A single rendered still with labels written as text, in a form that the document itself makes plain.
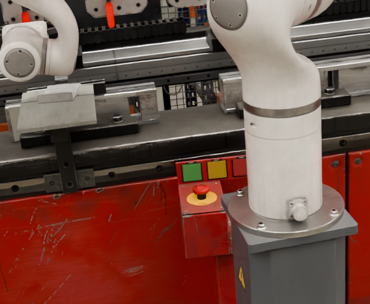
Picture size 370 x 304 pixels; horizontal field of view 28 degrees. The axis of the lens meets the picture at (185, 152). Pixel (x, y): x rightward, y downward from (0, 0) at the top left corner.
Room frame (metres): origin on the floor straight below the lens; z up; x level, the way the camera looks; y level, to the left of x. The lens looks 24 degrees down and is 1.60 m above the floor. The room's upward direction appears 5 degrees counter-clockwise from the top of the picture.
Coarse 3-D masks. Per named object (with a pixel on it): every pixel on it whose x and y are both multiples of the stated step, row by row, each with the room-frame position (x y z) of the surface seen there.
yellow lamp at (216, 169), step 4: (224, 160) 1.67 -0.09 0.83; (208, 164) 1.67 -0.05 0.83; (212, 164) 1.67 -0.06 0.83; (216, 164) 1.67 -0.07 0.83; (220, 164) 1.67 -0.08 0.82; (224, 164) 1.67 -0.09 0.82; (208, 168) 1.67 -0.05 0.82; (212, 168) 1.67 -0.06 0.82; (216, 168) 1.67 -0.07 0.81; (220, 168) 1.67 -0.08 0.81; (224, 168) 1.67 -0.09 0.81; (208, 172) 1.67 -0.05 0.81; (212, 172) 1.67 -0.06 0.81; (216, 172) 1.67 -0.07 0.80; (220, 172) 1.67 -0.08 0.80; (224, 172) 1.67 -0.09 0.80; (212, 176) 1.67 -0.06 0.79; (216, 176) 1.67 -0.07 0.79; (220, 176) 1.67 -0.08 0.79; (224, 176) 1.67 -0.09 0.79
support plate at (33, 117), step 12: (24, 96) 1.81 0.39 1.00; (36, 96) 1.80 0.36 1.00; (84, 96) 1.77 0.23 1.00; (24, 108) 1.72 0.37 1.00; (36, 108) 1.71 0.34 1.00; (48, 108) 1.70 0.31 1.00; (60, 108) 1.69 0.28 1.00; (72, 108) 1.69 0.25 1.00; (84, 108) 1.68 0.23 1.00; (24, 120) 1.64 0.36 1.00; (36, 120) 1.63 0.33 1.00; (48, 120) 1.62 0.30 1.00; (60, 120) 1.61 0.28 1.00; (72, 120) 1.61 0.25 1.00; (84, 120) 1.60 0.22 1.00; (24, 132) 1.58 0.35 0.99
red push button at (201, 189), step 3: (195, 186) 1.60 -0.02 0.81; (198, 186) 1.59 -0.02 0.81; (201, 186) 1.59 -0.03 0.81; (204, 186) 1.59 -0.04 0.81; (207, 186) 1.59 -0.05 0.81; (195, 189) 1.58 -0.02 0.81; (198, 189) 1.58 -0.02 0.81; (201, 189) 1.58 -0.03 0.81; (204, 189) 1.58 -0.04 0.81; (207, 189) 1.58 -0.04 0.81; (195, 192) 1.58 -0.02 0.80; (198, 192) 1.57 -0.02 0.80; (201, 192) 1.57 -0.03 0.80; (204, 192) 1.57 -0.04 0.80; (207, 192) 1.58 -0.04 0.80; (198, 195) 1.58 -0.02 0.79; (201, 195) 1.58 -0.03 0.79; (204, 195) 1.58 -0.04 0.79; (198, 198) 1.58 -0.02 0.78; (201, 198) 1.58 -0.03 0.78; (204, 198) 1.58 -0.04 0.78
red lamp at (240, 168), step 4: (236, 160) 1.67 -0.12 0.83; (240, 160) 1.68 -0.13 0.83; (244, 160) 1.68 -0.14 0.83; (236, 164) 1.68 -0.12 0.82; (240, 164) 1.68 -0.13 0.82; (244, 164) 1.68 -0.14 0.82; (236, 168) 1.68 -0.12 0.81; (240, 168) 1.68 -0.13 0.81; (244, 168) 1.68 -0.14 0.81; (236, 172) 1.68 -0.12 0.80; (240, 172) 1.68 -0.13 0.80; (244, 172) 1.68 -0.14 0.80
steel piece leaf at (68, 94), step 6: (48, 90) 1.83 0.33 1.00; (54, 90) 1.82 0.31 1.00; (60, 90) 1.82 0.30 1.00; (66, 90) 1.82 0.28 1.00; (72, 90) 1.81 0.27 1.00; (42, 96) 1.74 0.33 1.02; (48, 96) 1.74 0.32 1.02; (54, 96) 1.74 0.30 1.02; (60, 96) 1.74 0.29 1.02; (66, 96) 1.74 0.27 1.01; (72, 96) 1.77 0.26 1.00; (42, 102) 1.74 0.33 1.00; (48, 102) 1.74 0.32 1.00; (54, 102) 1.74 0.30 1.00
